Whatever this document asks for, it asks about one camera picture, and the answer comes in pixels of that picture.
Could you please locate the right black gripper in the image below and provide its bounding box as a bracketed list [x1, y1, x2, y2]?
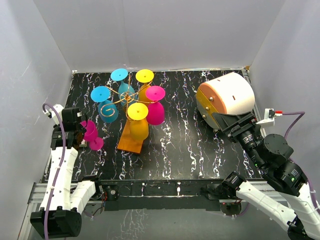
[210, 110, 264, 168]

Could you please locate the pink wine glass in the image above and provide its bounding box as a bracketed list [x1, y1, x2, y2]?
[145, 85, 166, 126]
[80, 120, 104, 151]

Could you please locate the blue wine glass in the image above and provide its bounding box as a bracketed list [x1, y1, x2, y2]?
[90, 86, 119, 123]

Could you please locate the teal wine glass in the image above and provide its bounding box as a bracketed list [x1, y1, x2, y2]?
[110, 68, 137, 106]

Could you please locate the yellow wine glass front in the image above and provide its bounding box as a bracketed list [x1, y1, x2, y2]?
[127, 102, 149, 141]

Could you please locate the yellow wine glass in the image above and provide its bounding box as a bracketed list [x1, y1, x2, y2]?
[127, 102, 149, 141]
[135, 69, 154, 105]

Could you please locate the yellow wine glass back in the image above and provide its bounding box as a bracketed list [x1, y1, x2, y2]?
[135, 69, 154, 105]

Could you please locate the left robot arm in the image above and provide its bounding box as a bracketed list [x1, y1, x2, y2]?
[30, 103, 104, 240]

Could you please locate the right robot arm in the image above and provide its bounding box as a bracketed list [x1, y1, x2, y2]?
[212, 112, 320, 240]

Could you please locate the small white red box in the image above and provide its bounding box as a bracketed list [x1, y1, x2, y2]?
[79, 140, 87, 148]

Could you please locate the white round drawer cabinet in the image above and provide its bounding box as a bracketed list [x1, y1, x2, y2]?
[196, 72, 255, 130]

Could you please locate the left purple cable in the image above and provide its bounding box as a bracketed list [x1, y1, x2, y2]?
[41, 103, 97, 240]

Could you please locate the purple cable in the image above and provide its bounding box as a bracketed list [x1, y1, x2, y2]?
[41, 103, 97, 240]
[237, 111, 320, 218]

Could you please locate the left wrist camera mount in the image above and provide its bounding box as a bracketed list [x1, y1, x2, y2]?
[42, 104, 64, 125]

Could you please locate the gold wire wine glass rack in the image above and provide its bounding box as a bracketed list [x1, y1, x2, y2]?
[99, 72, 161, 156]

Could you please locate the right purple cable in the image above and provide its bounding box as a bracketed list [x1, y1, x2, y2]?
[237, 111, 320, 218]

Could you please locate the aluminium front rail frame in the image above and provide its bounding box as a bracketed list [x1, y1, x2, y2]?
[28, 175, 285, 215]

